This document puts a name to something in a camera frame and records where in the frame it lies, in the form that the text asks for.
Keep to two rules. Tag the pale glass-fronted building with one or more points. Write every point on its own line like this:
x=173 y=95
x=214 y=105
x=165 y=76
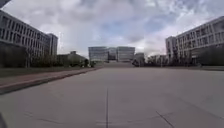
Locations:
x=98 y=54

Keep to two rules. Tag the low building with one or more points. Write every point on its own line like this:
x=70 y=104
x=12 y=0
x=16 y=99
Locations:
x=139 y=59

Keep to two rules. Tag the grey concrete pavement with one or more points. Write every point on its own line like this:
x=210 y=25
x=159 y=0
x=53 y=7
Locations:
x=126 y=96

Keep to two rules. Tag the row of small trees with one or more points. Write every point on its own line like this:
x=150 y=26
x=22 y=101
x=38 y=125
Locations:
x=186 y=60

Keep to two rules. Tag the grey stone kerb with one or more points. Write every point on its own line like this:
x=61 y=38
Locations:
x=33 y=83

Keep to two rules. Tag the red brick path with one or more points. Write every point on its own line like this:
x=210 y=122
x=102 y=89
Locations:
x=30 y=78

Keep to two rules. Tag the grass lawn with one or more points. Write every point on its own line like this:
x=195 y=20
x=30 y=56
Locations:
x=26 y=71

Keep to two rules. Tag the long white building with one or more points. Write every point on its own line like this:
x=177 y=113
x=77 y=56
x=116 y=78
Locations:
x=200 y=38

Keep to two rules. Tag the long grey building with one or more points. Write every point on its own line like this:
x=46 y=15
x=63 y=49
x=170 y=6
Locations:
x=23 y=36

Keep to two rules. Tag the dark green hedge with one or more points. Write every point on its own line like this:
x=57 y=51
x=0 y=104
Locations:
x=13 y=57

